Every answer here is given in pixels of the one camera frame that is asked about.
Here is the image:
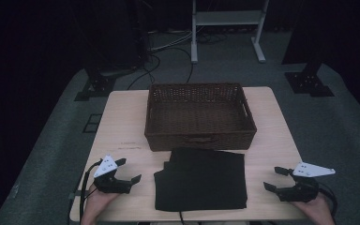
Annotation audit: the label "person's left hand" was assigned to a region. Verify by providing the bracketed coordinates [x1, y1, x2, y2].
[83, 183, 120, 218]

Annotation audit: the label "black stand base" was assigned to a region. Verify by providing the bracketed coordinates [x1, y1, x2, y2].
[73, 66, 117, 102]
[284, 58, 336, 98]

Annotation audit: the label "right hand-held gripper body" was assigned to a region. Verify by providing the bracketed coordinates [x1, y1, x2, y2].
[276, 161, 337, 203]

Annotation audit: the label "dark floor outlet plate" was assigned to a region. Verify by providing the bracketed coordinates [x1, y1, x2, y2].
[82, 113, 103, 134]

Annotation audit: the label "tangled black floor cables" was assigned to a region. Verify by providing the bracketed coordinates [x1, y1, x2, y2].
[196, 32, 230, 45]

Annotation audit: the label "person's right hand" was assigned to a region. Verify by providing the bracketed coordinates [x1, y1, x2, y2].
[290, 192, 331, 218]

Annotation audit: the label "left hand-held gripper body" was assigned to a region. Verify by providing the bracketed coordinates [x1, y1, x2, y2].
[93, 154, 133, 195]

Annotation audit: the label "white metal stand frame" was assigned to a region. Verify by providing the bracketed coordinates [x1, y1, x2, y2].
[190, 0, 270, 65]

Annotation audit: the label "white floor cables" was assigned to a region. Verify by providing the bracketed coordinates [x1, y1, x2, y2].
[149, 30, 195, 53]

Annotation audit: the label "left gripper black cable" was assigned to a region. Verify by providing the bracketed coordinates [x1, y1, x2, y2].
[79, 158, 103, 224]

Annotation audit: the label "dark equipment cabinet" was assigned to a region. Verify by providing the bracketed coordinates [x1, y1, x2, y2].
[82, 0, 149, 73]

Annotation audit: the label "black cloth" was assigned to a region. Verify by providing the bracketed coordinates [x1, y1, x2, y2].
[153, 147, 248, 213]

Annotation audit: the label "black floor cable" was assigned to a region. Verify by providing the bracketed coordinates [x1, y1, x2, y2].
[168, 46, 195, 84]
[127, 53, 162, 91]

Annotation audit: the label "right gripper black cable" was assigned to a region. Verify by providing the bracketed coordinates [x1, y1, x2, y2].
[317, 182, 339, 218]

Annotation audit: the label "brown wicker basket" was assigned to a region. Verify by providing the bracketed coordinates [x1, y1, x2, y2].
[143, 82, 258, 153]

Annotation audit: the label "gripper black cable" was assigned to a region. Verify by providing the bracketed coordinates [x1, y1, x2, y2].
[317, 182, 339, 218]
[79, 158, 103, 224]

